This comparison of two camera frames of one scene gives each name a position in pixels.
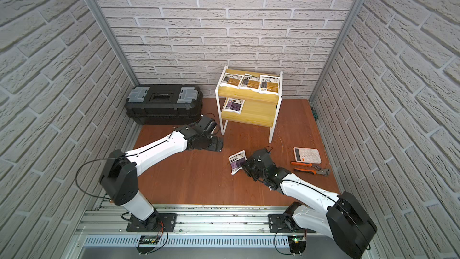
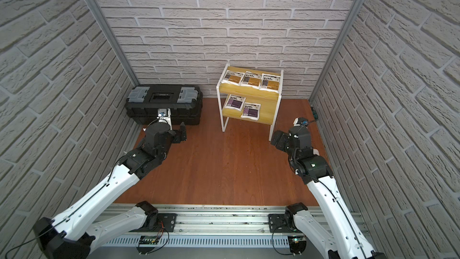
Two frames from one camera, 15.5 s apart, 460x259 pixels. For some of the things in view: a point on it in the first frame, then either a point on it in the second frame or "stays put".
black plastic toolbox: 163,104 stays put
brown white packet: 232,80 stays put
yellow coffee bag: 250,81 stays put
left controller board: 147,243 stays put
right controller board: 297,244 stays put
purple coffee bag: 236,161 → 251,111
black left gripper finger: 216,144 → 182,131
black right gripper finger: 252,168 → 280,140
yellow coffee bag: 269,84 stays put
